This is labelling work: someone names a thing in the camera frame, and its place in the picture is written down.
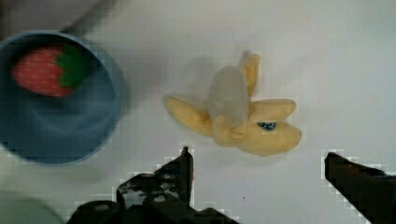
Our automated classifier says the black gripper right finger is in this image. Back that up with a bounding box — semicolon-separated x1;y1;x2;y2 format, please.
324;152;396;224

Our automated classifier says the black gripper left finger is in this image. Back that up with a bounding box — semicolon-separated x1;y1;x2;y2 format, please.
66;147;240;224

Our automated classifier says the peeled banana toy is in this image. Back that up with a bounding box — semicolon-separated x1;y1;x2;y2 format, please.
164;54;302;156

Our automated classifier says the blue bowl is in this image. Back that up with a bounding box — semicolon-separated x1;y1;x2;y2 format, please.
0;31;127;165

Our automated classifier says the pink strawberry toy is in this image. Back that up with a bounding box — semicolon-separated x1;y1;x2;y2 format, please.
11;44;88;97

